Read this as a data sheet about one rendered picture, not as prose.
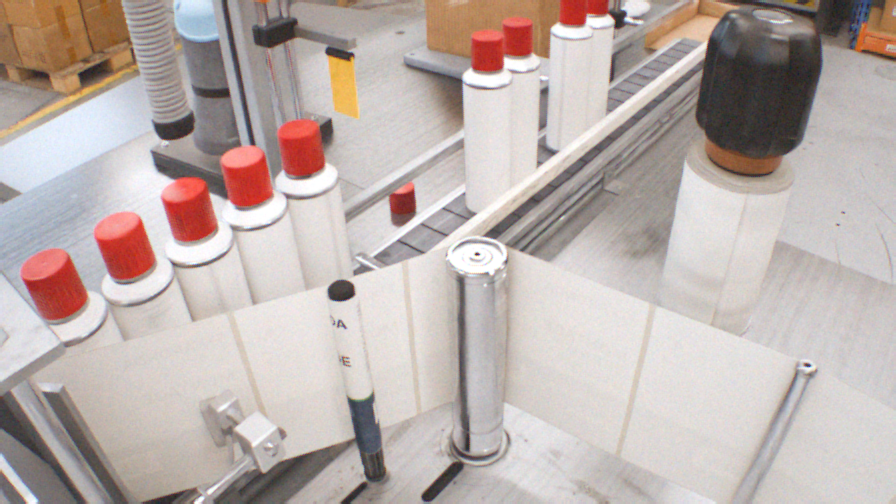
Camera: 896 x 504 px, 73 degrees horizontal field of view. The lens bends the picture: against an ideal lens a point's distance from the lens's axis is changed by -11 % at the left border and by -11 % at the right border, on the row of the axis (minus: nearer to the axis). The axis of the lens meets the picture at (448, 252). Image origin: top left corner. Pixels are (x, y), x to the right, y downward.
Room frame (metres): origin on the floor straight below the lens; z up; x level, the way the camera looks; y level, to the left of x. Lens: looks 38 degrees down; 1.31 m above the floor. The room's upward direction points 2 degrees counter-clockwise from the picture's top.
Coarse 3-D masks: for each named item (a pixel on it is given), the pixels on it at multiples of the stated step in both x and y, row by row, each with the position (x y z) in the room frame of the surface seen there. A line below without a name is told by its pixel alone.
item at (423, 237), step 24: (672, 48) 1.14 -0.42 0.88; (696, 48) 1.14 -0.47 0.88; (648, 72) 1.03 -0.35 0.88; (696, 72) 1.03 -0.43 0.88; (624, 96) 0.93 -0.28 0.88; (600, 144) 0.78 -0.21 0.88; (576, 168) 0.72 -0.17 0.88; (552, 192) 0.68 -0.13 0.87; (432, 216) 0.63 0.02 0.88; (456, 216) 0.62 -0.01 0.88; (408, 240) 0.58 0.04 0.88; (432, 240) 0.58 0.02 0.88
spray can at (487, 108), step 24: (480, 48) 0.63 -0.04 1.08; (480, 72) 0.63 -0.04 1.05; (504, 72) 0.64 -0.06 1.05; (480, 96) 0.62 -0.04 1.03; (504, 96) 0.62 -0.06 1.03; (480, 120) 0.62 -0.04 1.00; (504, 120) 0.62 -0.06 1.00; (480, 144) 0.62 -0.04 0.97; (504, 144) 0.62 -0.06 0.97; (480, 168) 0.62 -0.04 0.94; (504, 168) 0.62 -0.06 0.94; (480, 192) 0.62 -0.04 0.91; (504, 192) 0.62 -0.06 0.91
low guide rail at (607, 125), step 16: (704, 48) 1.05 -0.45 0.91; (688, 64) 0.99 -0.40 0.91; (656, 80) 0.91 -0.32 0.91; (672, 80) 0.94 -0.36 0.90; (640, 96) 0.86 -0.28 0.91; (624, 112) 0.81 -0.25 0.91; (592, 128) 0.76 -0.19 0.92; (608, 128) 0.78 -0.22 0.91; (576, 144) 0.72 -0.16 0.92; (592, 144) 0.74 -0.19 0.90; (560, 160) 0.68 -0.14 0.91; (528, 176) 0.65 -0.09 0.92; (544, 176) 0.66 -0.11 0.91; (512, 192) 0.62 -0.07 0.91; (528, 192) 0.63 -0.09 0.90; (496, 208) 0.59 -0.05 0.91; (512, 208) 0.61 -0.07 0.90; (464, 224) 0.56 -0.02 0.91; (480, 224) 0.56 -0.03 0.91; (448, 240) 0.53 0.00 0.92
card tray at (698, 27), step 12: (696, 0) 1.48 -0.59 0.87; (708, 0) 1.48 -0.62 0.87; (684, 12) 1.42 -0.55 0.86; (696, 12) 1.49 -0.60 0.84; (708, 12) 1.48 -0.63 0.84; (720, 12) 1.46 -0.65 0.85; (672, 24) 1.37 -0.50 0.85; (684, 24) 1.41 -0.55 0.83; (696, 24) 1.41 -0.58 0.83; (708, 24) 1.41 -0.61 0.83; (648, 36) 1.27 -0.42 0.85; (660, 36) 1.33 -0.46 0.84; (672, 36) 1.33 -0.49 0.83; (684, 36) 1.33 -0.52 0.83; (696, 36) 1.33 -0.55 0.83; (708, 36) 1.33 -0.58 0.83; (648, 48) 1.26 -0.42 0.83; (660, 48) 1.26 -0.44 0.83
